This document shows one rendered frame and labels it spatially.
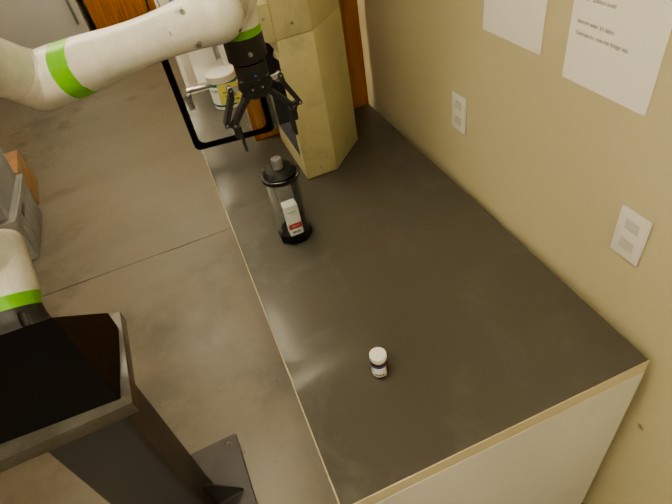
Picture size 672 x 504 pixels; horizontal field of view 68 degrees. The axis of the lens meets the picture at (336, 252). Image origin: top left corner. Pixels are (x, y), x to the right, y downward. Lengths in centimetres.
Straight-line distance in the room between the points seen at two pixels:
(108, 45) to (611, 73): 94
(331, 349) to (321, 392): 11
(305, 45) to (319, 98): 17
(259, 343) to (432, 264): 133
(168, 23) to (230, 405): 168
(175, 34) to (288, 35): 52
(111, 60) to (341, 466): 91
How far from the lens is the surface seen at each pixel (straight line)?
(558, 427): 123
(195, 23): 104
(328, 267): 138
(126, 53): 112
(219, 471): 219
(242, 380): 239
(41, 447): 137
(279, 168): 135
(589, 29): 110
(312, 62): 157
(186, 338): 266
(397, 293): 128
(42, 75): 121
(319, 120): 164
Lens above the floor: 190
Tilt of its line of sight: 42 degrees down
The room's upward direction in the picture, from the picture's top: 12 degrees counter-clockwise
